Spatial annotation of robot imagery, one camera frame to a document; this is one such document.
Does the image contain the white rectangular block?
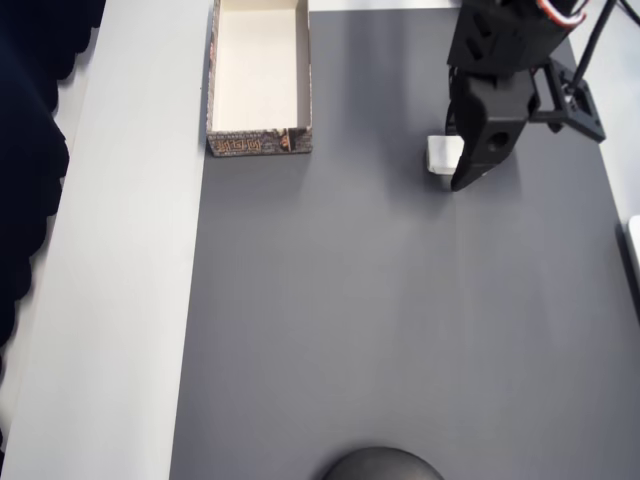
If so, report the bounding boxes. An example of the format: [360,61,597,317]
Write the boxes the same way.
[426,134,466,176]

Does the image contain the patterned cardboard box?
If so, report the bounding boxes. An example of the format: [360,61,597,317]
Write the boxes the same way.
[205,0,315,159]

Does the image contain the grey desk mat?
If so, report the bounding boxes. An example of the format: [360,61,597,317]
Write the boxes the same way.
[167,8,640,480]

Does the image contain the black round stand base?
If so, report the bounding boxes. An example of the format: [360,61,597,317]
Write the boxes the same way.
[319,446,446,480]

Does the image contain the dark blue curtain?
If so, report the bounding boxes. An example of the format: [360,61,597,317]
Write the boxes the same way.
[0,0,109,436]

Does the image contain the red white servo wires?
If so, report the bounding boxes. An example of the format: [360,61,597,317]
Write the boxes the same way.
[529,0,589,32]

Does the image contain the black camera cable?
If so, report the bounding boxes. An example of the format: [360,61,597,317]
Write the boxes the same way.
[572,0,640,89]

